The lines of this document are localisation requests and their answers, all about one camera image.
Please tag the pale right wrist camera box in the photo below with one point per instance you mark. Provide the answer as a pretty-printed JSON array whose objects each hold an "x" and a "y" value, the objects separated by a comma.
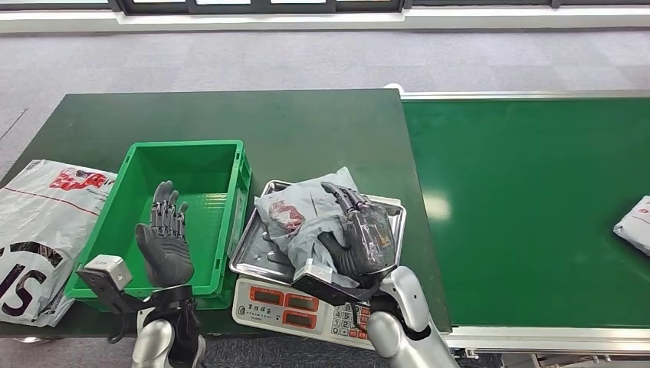
[{"x": 317, "y": 270}]

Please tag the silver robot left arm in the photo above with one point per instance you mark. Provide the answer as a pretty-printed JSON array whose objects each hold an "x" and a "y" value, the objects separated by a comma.
[{"x": 152, "y": 343}]

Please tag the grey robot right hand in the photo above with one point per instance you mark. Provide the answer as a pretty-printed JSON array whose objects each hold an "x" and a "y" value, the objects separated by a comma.
[{"x": 370, "y": 238}]

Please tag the stainless steel scale tray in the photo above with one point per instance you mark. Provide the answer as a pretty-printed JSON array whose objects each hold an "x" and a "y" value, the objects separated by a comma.
[{"x": 254, "y": 254}]

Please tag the white electronic weighing scale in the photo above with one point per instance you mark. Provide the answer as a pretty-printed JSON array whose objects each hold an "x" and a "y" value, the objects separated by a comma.
[{"x": 284, "y": 310}]

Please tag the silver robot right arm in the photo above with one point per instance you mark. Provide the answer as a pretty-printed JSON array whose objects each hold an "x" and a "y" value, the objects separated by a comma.
[{"x": 406, "y": 325}]

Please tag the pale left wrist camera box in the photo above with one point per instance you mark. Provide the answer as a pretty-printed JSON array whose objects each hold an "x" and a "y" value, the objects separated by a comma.
[{"x": 109, "y": 269}]

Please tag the green plastic crate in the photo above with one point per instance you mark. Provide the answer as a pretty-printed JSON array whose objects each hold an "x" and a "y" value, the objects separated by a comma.
[{"x": 203, "y": 172}]

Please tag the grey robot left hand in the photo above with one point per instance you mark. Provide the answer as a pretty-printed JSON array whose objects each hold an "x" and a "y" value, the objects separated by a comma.
[{"x": 165, "y": 254}]

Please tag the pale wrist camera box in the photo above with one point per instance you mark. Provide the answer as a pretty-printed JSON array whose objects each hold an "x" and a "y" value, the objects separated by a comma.
[
  {"x": 109, "y": 269},
  {"x": 317, "y": 270}
]

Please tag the black right camera mount bracket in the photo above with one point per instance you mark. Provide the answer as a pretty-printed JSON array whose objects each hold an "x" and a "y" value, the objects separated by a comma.
[{"x": 330, "y": 293}]

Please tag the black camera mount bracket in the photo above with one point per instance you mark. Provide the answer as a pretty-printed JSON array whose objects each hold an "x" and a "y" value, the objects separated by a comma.
[
  {"x": 330, "y": 293},
  {"x": 109, "y": 297}
]

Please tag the grey plastic mailer package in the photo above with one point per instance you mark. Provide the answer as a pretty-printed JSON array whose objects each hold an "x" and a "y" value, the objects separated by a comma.
[{"x": 304, "y": 213}]

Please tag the large white black-lettered bag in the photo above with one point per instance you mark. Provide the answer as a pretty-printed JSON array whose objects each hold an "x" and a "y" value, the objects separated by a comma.
[{"x": 40, "y": 228}]

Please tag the green conveyor belt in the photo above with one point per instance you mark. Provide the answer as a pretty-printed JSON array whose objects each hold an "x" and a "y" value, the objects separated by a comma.
[{"x": 518, "y": 203}]

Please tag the white red-printed mailer package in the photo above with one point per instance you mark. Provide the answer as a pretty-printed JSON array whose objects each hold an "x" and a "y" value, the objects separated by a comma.
[{"x": 637, "y": 226}]

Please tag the black left camera mount bracket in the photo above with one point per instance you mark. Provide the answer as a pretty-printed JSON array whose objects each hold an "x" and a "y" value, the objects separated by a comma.
[{"x": 109, "y": 297}]

